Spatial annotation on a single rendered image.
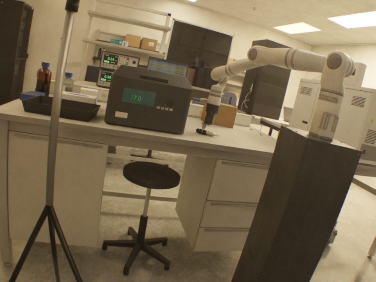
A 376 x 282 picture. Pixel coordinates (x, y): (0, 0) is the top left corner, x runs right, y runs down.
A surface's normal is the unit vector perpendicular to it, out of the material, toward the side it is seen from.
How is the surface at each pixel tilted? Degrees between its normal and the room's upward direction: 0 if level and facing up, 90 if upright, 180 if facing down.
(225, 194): 90
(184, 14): 90
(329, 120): 90
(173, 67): 86
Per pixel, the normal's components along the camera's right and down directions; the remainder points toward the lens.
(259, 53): -0.78, 0.04
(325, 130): 0.06, 0.24
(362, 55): -0.94, -0.14
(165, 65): 0.28, 0.21
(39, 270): 0.21, -0.95
